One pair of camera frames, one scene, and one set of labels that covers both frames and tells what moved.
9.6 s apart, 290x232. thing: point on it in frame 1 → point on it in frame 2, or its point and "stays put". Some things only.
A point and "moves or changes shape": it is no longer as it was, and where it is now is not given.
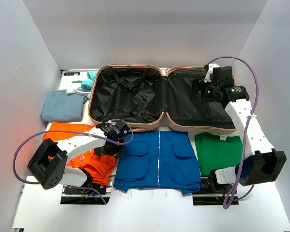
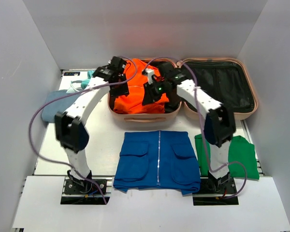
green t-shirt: (216, 151) stays put
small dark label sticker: (71, 73) stays put
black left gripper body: (113, 150) → (122, 89)
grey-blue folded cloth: (60, 106) stays put
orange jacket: (101, 168) → (138, 72)
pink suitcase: (144, 96) moves or changes shape
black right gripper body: (208, 90) → (155, 90)
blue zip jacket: (157, 159) stays put
